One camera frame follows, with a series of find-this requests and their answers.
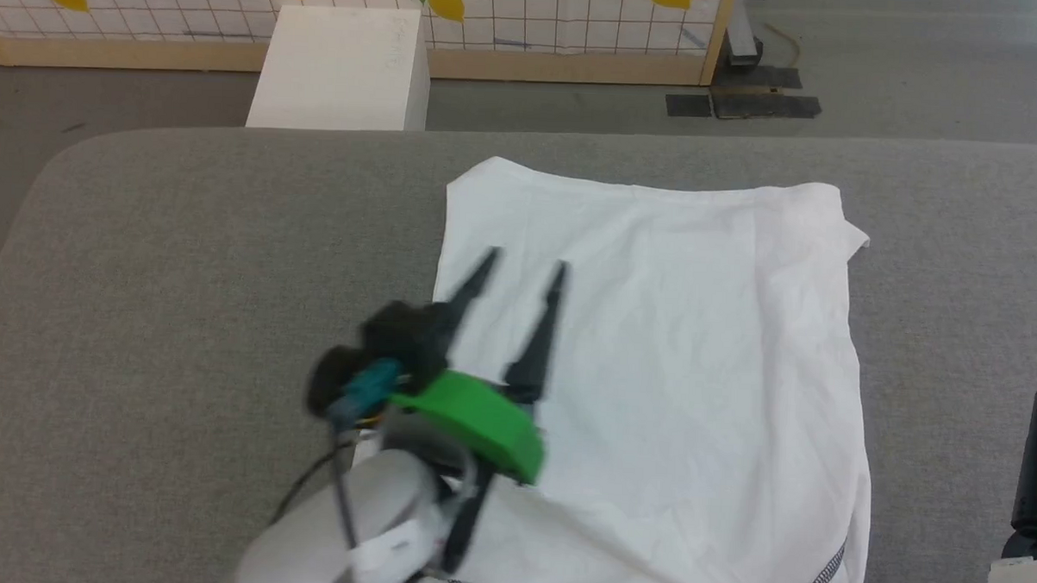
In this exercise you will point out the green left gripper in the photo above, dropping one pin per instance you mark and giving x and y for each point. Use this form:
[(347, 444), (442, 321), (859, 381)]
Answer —
[(479, 420)]

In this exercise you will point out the white long-sleeve garment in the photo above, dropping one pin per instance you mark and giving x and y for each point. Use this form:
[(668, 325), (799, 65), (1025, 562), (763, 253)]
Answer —
[(671, 374)]

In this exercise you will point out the white rectangular box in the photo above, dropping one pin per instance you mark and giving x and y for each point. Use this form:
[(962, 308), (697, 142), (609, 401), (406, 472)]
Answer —
[(341, 74)]

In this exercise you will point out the lemon-print grid partition panel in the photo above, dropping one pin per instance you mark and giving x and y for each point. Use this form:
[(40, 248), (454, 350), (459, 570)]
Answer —
[(537, 16)]

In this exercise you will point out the grey fabric sofa seat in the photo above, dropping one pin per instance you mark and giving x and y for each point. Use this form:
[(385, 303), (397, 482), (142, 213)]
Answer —
[(183, 271)]

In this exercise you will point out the large black floor tape patch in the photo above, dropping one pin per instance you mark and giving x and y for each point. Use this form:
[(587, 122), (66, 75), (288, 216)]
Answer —
[(767, 102)]

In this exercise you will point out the grey metal partition foot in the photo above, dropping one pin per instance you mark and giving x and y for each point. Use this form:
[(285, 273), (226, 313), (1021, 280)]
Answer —
[(741, 40)]

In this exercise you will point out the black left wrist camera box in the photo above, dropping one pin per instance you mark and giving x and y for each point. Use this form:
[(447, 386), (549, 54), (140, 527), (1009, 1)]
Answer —
[(405, 335)]

